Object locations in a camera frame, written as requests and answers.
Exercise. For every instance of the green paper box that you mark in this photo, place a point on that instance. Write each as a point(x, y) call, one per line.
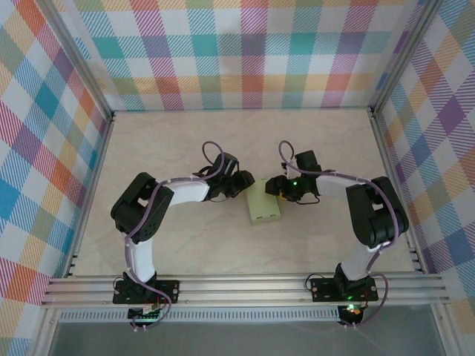
point(263, 207)

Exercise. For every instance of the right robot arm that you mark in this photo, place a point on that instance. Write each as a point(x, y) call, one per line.
point(378, 219)

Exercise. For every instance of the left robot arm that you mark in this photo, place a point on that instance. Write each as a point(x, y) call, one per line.
point(143, 256)

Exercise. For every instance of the round black controller board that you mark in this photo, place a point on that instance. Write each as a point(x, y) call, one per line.
point(352, 311)

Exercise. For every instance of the green circuit board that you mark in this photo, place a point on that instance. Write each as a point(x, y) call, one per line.
point(146, 316)

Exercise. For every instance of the aluminium side rail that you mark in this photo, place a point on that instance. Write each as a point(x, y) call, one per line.
point(393, 185)
point(94, 185)

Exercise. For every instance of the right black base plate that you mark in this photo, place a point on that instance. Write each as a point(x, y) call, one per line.
point(321, 289)

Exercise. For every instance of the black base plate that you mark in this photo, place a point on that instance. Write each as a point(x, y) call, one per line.
point(168, 289)
point(321, 289)

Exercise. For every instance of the aluminium mounting rail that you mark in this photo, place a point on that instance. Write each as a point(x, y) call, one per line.
point(241, 291)

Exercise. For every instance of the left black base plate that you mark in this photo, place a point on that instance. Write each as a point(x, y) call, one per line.
point(168, 289)

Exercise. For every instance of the aluminium frame post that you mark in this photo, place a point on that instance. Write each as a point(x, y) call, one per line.
point(74, 55)
point(404, 55)

